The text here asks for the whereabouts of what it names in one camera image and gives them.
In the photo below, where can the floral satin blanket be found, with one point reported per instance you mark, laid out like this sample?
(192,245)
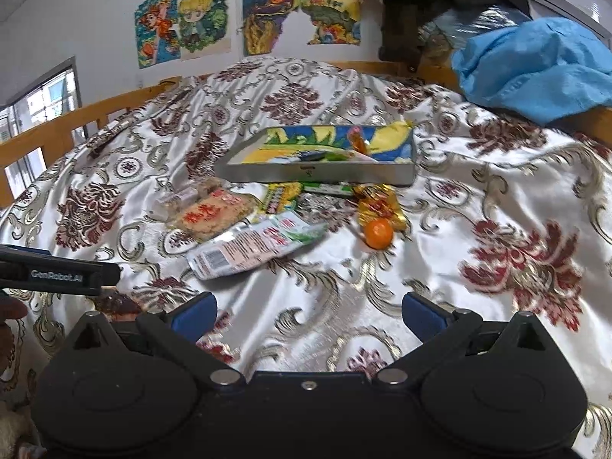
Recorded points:
(334,287)

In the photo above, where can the orange mandarin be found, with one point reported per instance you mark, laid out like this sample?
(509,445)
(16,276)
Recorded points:
(379,233)

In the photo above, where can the orange wrapped candy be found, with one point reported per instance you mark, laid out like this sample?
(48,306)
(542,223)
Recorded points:
(357,142)

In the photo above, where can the wooden bed rail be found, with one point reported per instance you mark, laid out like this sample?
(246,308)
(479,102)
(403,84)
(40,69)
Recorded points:
(52,129)

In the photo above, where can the landscape drawing poster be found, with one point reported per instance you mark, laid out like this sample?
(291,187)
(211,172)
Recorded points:
(332,7)

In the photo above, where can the grey metal tray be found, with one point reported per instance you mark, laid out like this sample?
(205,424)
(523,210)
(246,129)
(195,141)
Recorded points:
(311,172)

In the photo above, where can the blond child drawing poster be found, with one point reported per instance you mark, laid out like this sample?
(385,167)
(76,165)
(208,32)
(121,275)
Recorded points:
(203,21)

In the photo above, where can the window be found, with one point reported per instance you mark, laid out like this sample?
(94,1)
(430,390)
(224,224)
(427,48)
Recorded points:
(40,105)

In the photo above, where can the silver plastic bag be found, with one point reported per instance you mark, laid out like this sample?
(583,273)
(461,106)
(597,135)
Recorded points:
(473,21)

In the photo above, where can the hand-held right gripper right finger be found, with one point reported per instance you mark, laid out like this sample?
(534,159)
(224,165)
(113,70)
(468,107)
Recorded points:
(423,318)

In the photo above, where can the blue swirl drawing poster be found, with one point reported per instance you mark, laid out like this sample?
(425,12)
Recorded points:
(267,14)

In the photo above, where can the blue cloth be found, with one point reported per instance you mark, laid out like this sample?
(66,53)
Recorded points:
(530,64)

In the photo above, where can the white green snack pouch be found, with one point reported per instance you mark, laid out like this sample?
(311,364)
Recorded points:
(248,246)

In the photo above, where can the golden snack packet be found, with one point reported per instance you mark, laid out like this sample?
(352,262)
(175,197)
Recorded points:
(380,205)

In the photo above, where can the red-haired girl drawing poster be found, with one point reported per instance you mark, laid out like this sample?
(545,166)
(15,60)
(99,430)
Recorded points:
(158,28)

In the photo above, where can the person's left hand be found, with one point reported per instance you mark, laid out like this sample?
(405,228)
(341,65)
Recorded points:
(10,308)

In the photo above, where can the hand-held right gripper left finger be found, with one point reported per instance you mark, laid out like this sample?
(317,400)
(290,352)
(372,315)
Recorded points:
(193,318)

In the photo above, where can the yellow green candy packet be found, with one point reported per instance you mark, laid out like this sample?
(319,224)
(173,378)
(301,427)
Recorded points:
(282,197)

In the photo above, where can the clear small snack packet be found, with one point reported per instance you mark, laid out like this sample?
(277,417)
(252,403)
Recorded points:
(177,200)

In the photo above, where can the rice cracker packet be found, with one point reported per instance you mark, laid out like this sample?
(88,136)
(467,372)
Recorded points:
(213,213)

